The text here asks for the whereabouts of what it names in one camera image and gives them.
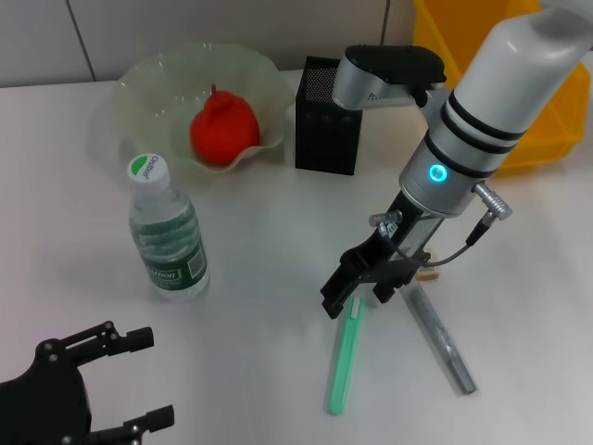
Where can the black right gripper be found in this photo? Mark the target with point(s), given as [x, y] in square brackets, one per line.
[398, 241]

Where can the black mesh pen holder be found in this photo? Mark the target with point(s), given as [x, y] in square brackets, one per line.
[324, 139]

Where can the green glass fruit bowl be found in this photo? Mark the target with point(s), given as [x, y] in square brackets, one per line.
[153, 102]

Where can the grey pen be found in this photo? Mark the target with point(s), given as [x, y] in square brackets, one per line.
[440, 338]

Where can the clear water bottle green label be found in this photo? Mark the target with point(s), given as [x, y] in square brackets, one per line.
[169, 232]

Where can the mint green pen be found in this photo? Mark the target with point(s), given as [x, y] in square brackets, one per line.
[343, 361]

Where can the beige eraser with barcode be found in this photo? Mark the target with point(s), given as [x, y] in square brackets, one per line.
[428, 273]

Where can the yellow plastic storage bin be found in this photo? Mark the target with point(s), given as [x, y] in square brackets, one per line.
[551, 125]

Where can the red pomegranate toy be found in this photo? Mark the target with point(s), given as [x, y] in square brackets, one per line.
[224, 130]

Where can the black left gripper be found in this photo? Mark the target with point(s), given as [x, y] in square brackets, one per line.
[41, 394]

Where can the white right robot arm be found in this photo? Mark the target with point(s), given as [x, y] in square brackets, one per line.
[491, 102]

